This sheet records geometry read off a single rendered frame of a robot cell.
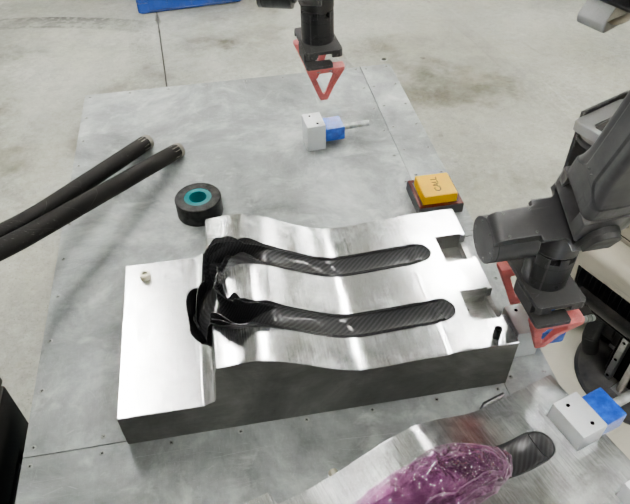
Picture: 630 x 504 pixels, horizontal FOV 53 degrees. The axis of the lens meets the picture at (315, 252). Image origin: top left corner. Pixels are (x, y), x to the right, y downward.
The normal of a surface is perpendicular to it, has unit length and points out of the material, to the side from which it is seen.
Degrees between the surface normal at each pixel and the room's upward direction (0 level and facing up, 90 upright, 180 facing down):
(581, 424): 0
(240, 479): 0
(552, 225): 26
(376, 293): 3
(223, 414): 90
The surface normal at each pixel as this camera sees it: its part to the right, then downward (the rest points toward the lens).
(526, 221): 0.00, -0.33
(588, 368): -0.02, -0.71
